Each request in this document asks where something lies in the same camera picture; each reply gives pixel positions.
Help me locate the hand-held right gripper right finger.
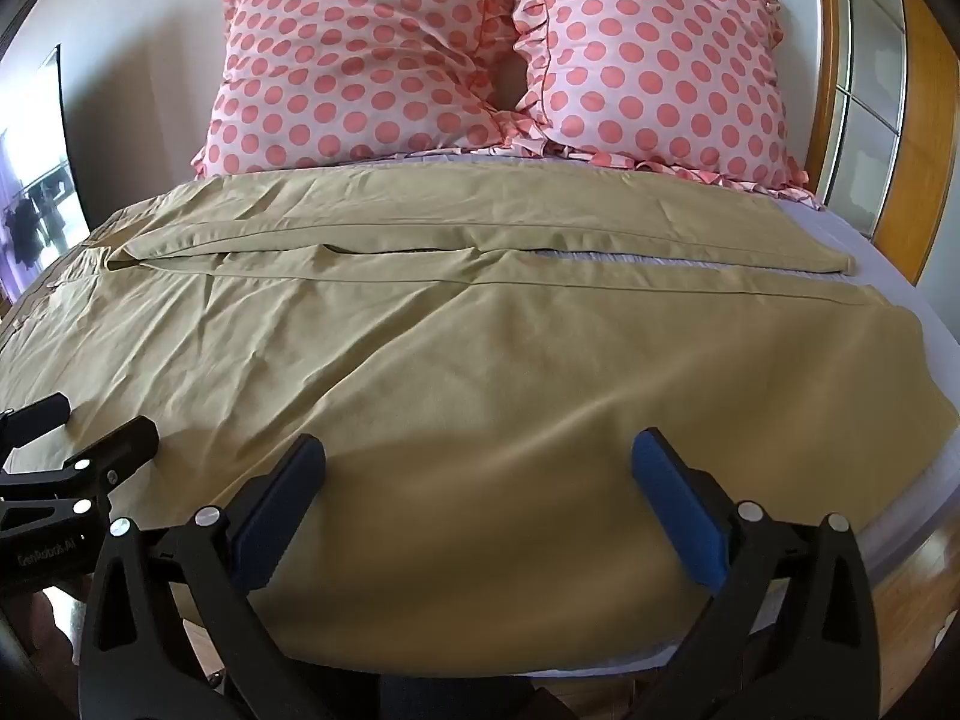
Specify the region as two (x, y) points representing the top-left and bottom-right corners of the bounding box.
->
(631, 427), (879, 720)

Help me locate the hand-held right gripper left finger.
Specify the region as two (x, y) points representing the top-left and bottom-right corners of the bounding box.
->
(78, 433), (329, 720)

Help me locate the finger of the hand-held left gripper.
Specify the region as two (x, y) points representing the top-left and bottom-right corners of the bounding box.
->
(0, 415), (160, 535)
(0, 393), (73, 458)

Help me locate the khaki bed sheet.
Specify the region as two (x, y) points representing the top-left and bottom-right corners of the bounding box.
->
(0, 168), (960, 682)

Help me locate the dark framed window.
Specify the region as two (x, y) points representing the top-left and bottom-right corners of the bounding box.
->
(0, 45), (92, 302)

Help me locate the pink polka dot pillow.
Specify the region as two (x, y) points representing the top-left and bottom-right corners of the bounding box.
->
(510, 0), (827, 209)
(190, 0), (527, 179)

